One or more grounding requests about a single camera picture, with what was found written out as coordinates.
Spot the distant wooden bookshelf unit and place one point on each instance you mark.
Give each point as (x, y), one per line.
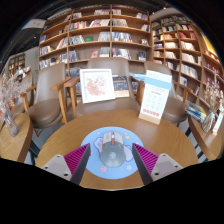
(16, 63)

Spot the glass vase with pink flowers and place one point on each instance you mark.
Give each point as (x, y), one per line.
(10, 125)

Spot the oval wooden side table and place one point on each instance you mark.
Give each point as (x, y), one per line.
(15, 145)

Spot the grey computer mouse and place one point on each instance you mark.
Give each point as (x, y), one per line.
(112, 154)

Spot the white and red standing sign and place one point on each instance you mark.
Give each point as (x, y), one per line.
(155, 98)

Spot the white framed pink flower picture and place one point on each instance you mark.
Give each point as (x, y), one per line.
(97, 86)

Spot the curved wooden bookshelf unit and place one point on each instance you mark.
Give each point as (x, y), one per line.
(186, 53)

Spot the beige armchair with wooden arms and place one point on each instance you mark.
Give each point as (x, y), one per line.
(46, 106)
(106, 108)
(175, 108)

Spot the round light blue mouse pad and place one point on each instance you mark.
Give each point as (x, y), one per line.
(111, 173)

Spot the white hanging ceiling panel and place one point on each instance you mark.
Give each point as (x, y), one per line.
(33, 23)

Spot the dark cover book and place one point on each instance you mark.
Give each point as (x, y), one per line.
(120, 86)

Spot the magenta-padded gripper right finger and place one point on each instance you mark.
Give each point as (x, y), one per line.
(146, 160)

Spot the wide wooden bookshelf unit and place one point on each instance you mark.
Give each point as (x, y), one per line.
(96, 31)

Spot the glass vase with dried flowers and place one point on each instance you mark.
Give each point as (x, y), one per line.
(208, 121)

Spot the small white sign card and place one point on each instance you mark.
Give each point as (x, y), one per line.
(218, 124)

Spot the wooden table with dark legs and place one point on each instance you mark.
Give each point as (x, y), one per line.
(208, 140)

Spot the stack of books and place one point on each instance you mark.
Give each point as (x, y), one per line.
(196, 111)

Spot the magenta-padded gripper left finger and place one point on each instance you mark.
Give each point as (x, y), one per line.
(75, 159)

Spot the light blue book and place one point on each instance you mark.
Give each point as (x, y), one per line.
(137, 76)

